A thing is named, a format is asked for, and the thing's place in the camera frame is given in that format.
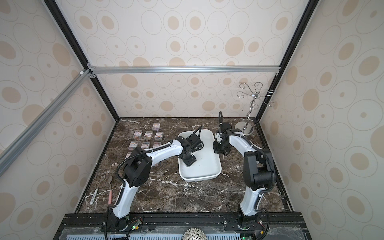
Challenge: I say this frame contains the white plastic storage tray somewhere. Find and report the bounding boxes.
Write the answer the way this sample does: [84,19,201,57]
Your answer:
[178,129,222,182]

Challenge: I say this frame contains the paper clip box row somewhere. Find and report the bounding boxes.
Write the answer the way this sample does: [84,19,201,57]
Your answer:
[153,142,162,148]

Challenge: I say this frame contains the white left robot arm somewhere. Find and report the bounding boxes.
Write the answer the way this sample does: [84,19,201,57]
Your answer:
[113,133,204,219]

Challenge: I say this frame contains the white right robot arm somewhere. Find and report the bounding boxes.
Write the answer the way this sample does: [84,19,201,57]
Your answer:
[213,122,276,216]

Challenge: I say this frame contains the metal mesh ball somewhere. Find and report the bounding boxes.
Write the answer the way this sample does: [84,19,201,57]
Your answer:
[182,228,208,240]

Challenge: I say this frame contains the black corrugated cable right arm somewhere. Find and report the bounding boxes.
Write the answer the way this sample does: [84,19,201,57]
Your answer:
[236,133,277,193]

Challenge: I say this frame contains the silver wire hook stand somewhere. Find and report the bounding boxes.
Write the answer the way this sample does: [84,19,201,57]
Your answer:
[235,82,275,136]

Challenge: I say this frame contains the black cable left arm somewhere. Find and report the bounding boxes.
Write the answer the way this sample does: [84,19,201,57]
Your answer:
[103,125,203,217]

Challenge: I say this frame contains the spoon with pink handle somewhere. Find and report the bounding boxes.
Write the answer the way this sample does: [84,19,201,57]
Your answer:
[107,175,113,205]

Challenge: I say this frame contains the horizontal aluminium rail back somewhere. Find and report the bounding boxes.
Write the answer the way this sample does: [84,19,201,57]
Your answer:
[91,66,280,74]

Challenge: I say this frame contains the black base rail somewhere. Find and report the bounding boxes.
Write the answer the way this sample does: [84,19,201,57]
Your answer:
[54,212,312,240]

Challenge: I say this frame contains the black corner frame post right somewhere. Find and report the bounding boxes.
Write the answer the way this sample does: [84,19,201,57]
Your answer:
[254,0,319,123]

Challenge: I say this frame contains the black corner frame post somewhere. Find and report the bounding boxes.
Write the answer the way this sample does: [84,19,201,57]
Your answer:
[254,0,319,123]
[44,0,120,122]

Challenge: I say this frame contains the diagonal aluminium rail left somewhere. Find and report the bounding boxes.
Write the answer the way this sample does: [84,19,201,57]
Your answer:
[1,69,91,175]

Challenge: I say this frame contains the black corner frame post left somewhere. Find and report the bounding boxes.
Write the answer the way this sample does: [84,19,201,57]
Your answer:
[44,0,120,122]

